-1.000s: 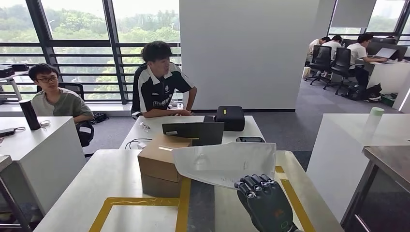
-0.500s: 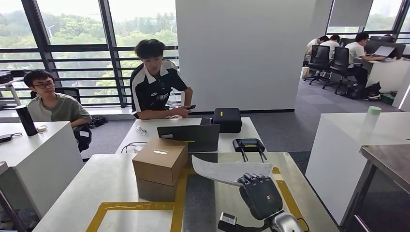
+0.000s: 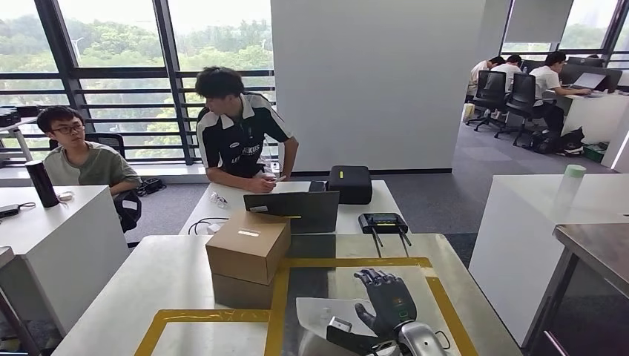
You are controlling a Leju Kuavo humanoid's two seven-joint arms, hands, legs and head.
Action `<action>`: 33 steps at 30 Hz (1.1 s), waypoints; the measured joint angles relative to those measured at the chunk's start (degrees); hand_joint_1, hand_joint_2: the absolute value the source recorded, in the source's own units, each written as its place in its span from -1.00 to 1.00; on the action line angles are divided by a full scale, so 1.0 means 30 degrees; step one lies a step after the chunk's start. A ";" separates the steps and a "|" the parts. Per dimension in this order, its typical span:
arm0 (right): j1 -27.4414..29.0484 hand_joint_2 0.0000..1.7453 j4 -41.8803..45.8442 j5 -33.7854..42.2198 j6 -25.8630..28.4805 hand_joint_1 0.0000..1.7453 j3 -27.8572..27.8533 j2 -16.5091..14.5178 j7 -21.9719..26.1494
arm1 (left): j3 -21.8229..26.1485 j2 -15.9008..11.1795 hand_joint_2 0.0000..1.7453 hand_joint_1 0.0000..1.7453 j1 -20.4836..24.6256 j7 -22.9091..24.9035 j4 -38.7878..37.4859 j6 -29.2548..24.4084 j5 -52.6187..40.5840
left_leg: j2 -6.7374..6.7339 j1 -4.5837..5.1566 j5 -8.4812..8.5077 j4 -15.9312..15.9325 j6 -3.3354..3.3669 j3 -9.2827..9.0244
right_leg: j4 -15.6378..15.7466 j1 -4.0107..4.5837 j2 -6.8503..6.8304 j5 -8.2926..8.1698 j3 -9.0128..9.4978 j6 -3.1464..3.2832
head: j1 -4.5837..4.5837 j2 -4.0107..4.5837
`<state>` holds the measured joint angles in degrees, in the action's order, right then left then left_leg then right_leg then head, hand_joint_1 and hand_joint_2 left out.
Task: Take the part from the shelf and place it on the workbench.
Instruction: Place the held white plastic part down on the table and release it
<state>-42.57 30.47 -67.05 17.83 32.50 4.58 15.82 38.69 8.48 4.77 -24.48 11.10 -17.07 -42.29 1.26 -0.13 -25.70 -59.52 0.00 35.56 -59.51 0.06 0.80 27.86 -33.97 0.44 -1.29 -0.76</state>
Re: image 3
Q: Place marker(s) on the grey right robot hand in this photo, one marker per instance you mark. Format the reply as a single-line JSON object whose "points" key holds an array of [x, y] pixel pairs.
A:
{"points": [[390, 302]]}

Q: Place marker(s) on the large white plastic panel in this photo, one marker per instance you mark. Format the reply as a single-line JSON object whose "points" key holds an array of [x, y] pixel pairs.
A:
{"points": [[319, 314]]}

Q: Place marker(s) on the steel workbench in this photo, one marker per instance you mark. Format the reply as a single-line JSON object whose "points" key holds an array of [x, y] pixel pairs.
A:
{"points": [[147, 275]]}

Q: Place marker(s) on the white table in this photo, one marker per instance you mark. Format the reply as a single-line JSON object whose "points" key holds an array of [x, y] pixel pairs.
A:
{"points": [[511, 236], [349, 221], [64, 245]]}

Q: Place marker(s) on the black rectangular case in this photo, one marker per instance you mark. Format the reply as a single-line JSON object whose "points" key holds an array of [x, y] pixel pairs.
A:
{"points": [[350, 184]]}

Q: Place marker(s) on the dark grey laptop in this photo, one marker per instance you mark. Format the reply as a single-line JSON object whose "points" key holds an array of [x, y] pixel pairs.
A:
{"points": [[304, 211]]}

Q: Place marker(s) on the cardboard box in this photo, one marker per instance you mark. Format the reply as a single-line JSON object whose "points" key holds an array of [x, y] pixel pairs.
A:
{"points": [[245, 250], [241, 295]]}

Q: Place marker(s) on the white charger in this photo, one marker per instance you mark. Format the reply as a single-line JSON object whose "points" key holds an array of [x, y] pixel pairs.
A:
{"points": [[213, 229]]}

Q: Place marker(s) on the clear safety glasses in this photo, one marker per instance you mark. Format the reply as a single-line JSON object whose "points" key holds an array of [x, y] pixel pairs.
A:
{"points": [[218, 200]]}

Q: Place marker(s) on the white paper bag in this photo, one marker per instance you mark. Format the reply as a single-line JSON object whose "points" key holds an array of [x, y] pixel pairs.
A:
{"points": [[469, 113]]}

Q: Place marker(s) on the clear bottle green cap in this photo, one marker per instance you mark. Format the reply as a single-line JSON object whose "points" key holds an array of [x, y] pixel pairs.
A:
{"points": [[570, 186]]}

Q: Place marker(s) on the steel table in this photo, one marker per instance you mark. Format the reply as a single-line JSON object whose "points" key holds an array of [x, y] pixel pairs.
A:
{"points": [[25, 126], [599, 250]]}

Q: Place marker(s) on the person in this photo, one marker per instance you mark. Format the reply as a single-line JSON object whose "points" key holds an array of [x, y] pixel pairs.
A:
{"points": [[545, 81], [508, 69], [241, 142], [88, 167], [476, 73]]}

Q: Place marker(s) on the black bag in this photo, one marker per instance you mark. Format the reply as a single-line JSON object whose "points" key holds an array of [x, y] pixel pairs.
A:
{"points": [[151, 186], [572, 142], [543, 142]]}

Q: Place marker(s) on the black office chair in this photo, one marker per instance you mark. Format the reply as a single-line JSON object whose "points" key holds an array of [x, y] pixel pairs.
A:
{"points": [[128, 211], [522, 96], [489, 91]]}

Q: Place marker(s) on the green box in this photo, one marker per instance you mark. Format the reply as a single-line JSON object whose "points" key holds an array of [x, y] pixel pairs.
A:
{"points": [[594, 152]]}

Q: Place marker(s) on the white desk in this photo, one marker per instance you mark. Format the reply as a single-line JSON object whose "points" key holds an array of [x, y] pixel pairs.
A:
{"points": [[599, 118]]}

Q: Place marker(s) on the open laptop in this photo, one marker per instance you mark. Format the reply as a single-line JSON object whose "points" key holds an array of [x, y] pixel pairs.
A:
{"points": [[589, 81]]}

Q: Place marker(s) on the grey roller blind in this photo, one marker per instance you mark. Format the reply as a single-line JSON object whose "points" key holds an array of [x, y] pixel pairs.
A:
{"points": [[538, 22]]}

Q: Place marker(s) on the small white object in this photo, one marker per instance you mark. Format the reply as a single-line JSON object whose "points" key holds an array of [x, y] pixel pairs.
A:
{"points": [[65, 196]]}

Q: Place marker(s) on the black window railing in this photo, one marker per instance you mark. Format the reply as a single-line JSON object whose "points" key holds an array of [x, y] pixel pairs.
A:
{"points": [[123, 73]]}

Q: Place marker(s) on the black thermos flask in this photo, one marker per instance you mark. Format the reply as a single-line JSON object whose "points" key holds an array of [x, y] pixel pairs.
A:
{"points": [[41, 184]]}

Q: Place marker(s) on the black flat device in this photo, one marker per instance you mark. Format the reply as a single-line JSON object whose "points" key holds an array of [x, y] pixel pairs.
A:
{"points": [[9, 211]]}

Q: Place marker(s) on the black equipment case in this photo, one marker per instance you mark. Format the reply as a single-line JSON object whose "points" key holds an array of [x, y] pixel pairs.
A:
{"points": [[9, 117]]}

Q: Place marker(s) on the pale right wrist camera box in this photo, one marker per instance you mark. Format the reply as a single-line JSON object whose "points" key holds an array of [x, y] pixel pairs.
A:
{"points": [[340, 326]]}

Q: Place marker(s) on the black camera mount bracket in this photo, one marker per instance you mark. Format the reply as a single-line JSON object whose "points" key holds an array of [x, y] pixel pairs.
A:
{"points": [[354, 346]]}

